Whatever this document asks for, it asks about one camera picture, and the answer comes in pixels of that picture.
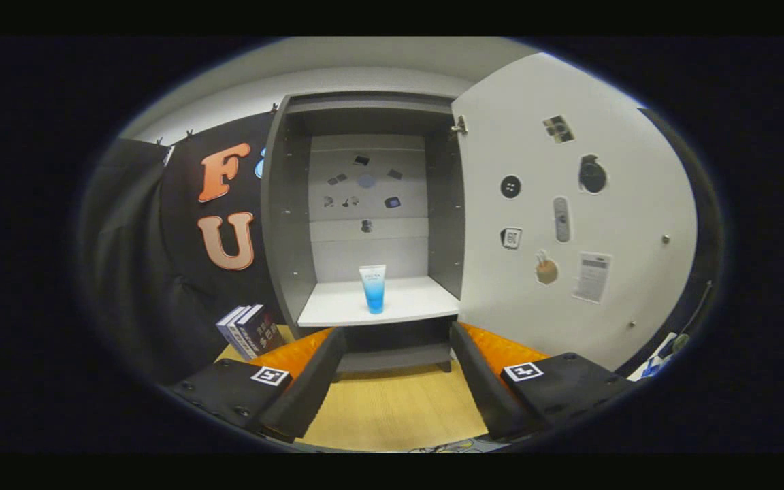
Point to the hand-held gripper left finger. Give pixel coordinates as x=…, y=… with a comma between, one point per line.
x=307, y=388

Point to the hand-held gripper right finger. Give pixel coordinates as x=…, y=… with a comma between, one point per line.
x=484, y=381

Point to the blue and white tube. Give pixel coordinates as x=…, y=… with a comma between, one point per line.
x=373, y=292

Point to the light grey cabinet door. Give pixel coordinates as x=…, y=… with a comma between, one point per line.
x=623, y=218

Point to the dark navy book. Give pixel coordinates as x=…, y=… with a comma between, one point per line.
x=263, y=330

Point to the white spine book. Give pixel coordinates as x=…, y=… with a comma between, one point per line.
x=239, y=333

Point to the light blue book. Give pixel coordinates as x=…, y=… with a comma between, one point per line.
x=225, y=333

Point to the white cabinet shelf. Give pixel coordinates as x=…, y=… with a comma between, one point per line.
x=412, y=303

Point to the dark grey cabinet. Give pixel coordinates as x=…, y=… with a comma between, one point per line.
x=286, y=218

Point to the white and blue paper items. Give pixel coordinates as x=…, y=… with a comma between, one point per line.
x=654, y=361

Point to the black backdrop cloth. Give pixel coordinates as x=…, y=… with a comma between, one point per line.
x=133, y=238

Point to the metal door hinge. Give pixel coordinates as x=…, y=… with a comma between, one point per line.
x=460, y=125

